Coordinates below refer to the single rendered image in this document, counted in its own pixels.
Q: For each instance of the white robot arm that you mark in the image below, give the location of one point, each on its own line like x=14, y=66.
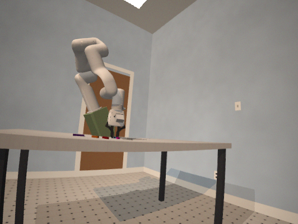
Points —
x=89, y=64

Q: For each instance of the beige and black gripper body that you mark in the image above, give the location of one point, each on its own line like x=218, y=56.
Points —
x=111, y=118

